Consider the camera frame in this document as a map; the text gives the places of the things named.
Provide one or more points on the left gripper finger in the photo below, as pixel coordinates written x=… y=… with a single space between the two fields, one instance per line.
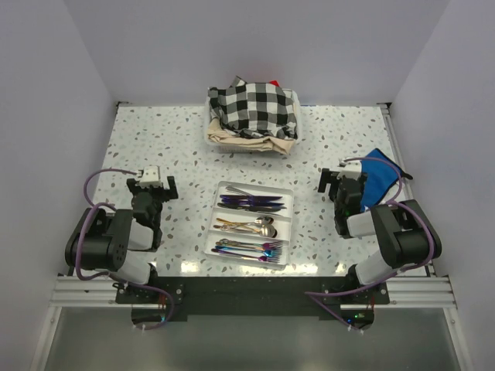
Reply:
x=171 y=192
x=132 y=185

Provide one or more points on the blue fork middle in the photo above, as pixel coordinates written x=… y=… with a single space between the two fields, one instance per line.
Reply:
x=269 y=253

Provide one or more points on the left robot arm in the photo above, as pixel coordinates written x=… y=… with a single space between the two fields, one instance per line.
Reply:
x=106 y=243

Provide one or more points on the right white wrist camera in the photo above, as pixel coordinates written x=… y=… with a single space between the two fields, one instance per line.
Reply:
x=349 y=169

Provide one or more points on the purple fork lower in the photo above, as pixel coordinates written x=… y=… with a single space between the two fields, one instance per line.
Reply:
x=261 y=258

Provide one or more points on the silver fork top compartment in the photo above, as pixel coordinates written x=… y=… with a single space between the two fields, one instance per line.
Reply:
x=237 y=191

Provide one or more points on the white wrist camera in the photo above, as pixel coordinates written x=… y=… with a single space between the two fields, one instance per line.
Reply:
x=148 y=177
x=349 y=169

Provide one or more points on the rose gold spoon lower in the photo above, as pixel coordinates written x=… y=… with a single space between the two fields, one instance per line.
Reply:
x=264 y=231

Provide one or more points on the beige cloth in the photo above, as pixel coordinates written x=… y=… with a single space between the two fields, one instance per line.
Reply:
x=215 y=135

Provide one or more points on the dark knife lower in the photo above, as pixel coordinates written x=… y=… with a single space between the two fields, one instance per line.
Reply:
x=254 y=209

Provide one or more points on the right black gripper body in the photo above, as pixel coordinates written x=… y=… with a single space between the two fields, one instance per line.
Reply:
x=325 y=181

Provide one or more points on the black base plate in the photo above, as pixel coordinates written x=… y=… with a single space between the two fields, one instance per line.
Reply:
x=183 y=297

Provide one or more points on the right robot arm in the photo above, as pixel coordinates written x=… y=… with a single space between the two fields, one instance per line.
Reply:
x=405 y=237

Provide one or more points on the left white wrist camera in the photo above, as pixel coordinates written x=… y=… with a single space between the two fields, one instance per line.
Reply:
x=148 y=177

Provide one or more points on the rainbow fork upper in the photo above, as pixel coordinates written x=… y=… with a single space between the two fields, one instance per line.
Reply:
x=260 y=246

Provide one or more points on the gold handled spoon upper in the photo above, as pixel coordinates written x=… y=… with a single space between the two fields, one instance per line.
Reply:
x=260 y=221

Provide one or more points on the black white checkered cloth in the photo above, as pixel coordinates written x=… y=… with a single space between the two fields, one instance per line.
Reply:
x=254 y=110

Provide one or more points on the aluminium frame rail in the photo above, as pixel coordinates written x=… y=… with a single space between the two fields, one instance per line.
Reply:
x=403 y=292

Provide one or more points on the dark blue knife middle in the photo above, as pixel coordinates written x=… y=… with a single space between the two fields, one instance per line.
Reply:
x=271 y=205

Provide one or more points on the blue cloth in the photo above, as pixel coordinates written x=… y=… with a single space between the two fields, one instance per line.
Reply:
x=382 y=175

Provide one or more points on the white cutlery tray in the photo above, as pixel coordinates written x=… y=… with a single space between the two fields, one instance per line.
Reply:
x=282 y=223

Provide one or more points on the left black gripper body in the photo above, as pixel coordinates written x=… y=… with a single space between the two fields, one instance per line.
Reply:
x=167 y=192

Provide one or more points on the purple knife upper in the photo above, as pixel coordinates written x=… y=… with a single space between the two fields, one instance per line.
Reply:
x=244 y=198

